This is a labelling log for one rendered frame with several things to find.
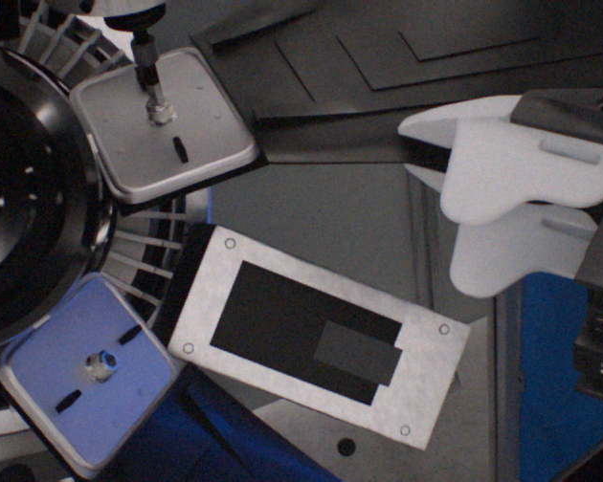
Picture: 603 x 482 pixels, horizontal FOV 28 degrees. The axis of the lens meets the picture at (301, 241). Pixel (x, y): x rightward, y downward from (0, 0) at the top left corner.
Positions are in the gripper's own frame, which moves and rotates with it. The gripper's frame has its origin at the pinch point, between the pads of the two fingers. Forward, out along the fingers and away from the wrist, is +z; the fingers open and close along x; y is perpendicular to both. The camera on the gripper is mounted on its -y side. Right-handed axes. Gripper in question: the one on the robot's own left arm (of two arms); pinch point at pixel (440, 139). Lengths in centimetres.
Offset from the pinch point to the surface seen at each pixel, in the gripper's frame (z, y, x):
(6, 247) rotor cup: 10.7, 13.8, -4.0
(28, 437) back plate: 24.3, 11.3, 23.5
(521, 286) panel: 14, -36, 62
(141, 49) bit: 11.1, 3.8, -5.0
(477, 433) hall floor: 30, -50, 124
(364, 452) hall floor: 44, -40, 123
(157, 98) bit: 11.2, 3.8, -2.3
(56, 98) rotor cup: 10.8, 8.9, -7.1
